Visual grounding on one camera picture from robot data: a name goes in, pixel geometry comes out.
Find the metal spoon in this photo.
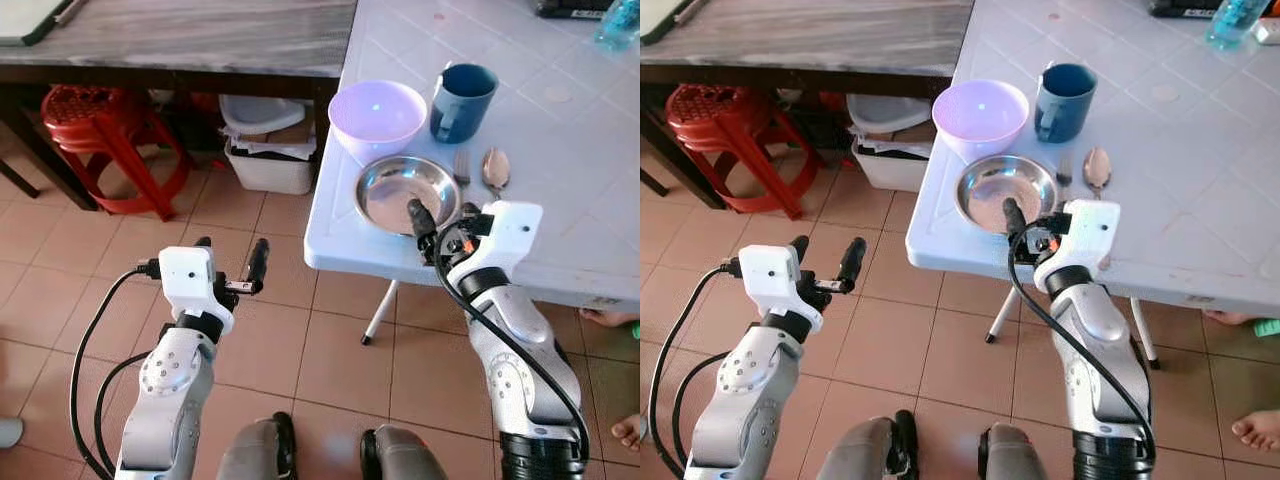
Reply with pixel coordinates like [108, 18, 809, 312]
[481, 147, 512, 200]
[1083, 146, 1113, 200]

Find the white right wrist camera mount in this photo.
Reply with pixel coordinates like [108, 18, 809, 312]
[446, 200, 545, 293]
[1032, 198, 1122, 294]

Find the grey robot leg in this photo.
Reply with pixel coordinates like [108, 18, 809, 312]
[359, 424, 449, 480]
[216, 411, 299, 480]
[843, 409, 922, 480]
[979, 422, 1049, 480]

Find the white plastic folding table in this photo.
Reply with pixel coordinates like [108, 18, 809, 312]
[303, 0, 641, 347]
[905, 0, 1280, 370]

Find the purple plastic bowl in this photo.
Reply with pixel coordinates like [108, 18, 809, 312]
[328, 80, 429, 165]
[932, 79, 1031, 164]

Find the white plastic bin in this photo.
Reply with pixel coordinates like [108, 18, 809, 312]
[846, 92, 937, 194]
[219, 94, 320, 197]

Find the grey right robot leg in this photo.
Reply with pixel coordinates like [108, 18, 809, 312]
[979, 422, 1049, 480]
[359, 424, 449, 480]

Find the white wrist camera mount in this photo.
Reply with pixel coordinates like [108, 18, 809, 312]
[737, 244, 824, 332]
[157, 246, 237, 336]
[1032, 198, 1122, 294]
[446, 200, 545, 293]

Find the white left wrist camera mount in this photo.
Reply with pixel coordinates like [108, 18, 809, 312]
[157, 246, 237, 336]
[737, 244, 824, 332]

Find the stainless steel plate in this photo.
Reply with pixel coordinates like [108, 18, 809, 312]
[354, 155, 463, 237]
[955, 153, 1060, 235]

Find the short black left arm cable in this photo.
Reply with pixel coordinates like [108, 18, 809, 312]
[93, 352, 153, 473]
[671, 350, 731, 469]

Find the grey left robot leg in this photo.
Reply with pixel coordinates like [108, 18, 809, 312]
[843, 409, 922, 480]
[216, 411, 299, 480]

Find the grey wooden table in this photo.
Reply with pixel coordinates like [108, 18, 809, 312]
[0, 0, 359, 212]
[640, 0, 976, 201]

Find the bare foot under table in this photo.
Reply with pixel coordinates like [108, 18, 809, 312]
[577, 307, 641, 330]
[1204, 307, 1280, 338]

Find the grey laptop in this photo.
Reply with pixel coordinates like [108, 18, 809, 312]
[640, 0, 712, 46]
[0, 0, 77, 48]

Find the long black left arm cable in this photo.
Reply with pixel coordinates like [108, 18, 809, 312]
[68, 260, 163, 480]
[648, 258, 743, 480]

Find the black flat device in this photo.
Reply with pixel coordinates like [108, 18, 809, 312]
[1147, 0, 1227, 20]
[532, 0, 617, 22]

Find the red plastic stool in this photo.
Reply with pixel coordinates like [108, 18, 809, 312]
[40, 84, 193, 220]
[664, 83, 807, 220]

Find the blue plastic cup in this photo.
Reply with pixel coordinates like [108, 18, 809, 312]
[430, 62, 500, 145]
[1033, 62, 1100, 145]

